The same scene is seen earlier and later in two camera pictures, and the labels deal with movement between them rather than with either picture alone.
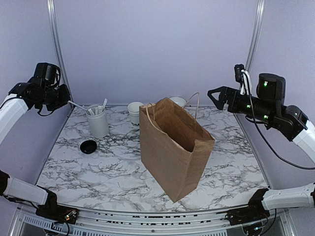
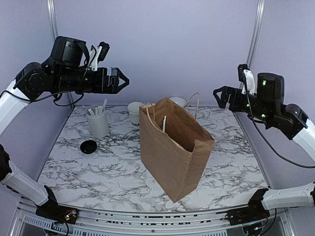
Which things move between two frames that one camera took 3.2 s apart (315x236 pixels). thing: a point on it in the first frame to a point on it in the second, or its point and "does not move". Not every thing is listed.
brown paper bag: (175, 148) does not move
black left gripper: (65, 97) to (102, 86)
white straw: (77, 105) to (164, 124)
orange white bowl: (179, 101) does not move
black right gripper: (232, 92) does not move
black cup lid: (88, 146) does not move
